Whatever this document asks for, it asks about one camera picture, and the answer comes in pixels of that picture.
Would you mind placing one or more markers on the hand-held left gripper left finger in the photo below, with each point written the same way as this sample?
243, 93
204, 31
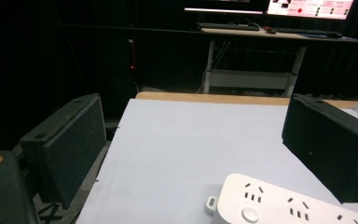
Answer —
71, 146

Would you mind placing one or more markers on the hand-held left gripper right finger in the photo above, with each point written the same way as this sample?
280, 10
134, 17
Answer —
329, 149

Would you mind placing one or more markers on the white power strip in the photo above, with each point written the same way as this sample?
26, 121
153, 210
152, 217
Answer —
270, 199

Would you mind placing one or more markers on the dark computer tower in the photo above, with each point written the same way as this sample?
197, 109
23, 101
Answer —
132, 65

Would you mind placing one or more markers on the wooden desk with white legs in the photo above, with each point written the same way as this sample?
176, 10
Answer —
248, 79

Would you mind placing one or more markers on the white table cover sheet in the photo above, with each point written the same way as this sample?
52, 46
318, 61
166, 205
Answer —
183, 149

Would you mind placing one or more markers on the black computer mouse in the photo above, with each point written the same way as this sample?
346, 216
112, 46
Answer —
334, 35
271, 30

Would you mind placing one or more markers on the black keyboard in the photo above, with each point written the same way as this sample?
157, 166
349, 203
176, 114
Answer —
304, 31
228, 26

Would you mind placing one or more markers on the bright computer monitor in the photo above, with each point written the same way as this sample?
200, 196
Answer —
310, 8

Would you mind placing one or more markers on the dark computer monitor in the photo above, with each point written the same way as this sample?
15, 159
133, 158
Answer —
223, 6

